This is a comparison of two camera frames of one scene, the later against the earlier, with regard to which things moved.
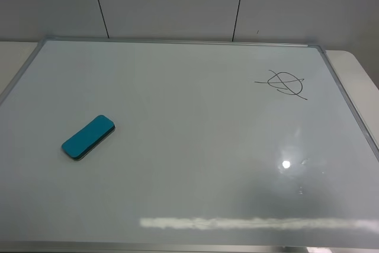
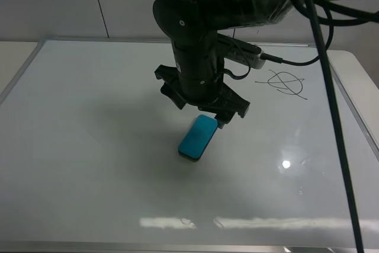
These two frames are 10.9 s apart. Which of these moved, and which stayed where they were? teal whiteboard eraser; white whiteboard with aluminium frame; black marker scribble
Moved: teal whiteboard eraser
Stayed: black marker scribble; white whiteboard with aluminium frame
